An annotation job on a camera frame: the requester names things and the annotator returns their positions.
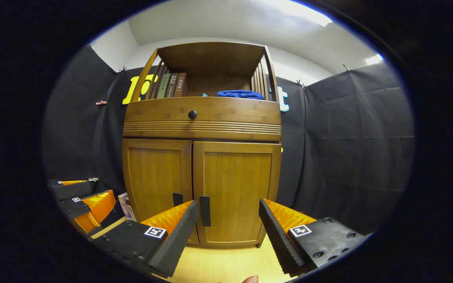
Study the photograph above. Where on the dark brown book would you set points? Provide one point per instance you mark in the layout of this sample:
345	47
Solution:
172	85

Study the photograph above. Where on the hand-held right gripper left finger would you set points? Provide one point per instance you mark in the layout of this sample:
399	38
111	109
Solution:
179	236

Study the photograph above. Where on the black round drawer knob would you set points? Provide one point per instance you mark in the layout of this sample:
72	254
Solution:
192	114

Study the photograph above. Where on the small ceiling light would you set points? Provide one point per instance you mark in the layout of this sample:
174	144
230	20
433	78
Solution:
374	59

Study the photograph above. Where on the black backdrop cloth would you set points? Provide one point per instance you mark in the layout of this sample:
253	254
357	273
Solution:
348	137

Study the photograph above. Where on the black clip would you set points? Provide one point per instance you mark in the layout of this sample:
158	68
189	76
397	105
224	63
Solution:
301	83
346	68
122	70

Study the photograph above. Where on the blue folded towel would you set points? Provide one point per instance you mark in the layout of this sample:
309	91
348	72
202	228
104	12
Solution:
240	94

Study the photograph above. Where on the grey lavender book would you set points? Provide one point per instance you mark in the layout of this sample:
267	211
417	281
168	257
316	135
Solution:
123	206

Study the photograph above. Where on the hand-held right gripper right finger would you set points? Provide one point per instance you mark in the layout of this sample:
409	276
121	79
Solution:
277	236

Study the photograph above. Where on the reddish brown book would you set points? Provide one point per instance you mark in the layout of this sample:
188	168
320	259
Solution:
181	84

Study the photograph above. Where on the green book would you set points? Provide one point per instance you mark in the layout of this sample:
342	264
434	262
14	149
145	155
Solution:
163	86

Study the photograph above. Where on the wooden cabinet door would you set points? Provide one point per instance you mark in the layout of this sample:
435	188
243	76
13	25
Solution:
236	181
155	173

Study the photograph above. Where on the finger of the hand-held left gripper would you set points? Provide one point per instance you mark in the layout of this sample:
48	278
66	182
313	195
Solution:
96	206
71	190

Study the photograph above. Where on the wooden double-door shoe cabinet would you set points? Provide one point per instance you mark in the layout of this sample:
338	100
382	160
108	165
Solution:
210	129

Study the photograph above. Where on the wooden cabinet drawer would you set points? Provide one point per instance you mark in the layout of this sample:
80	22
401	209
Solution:
230	114

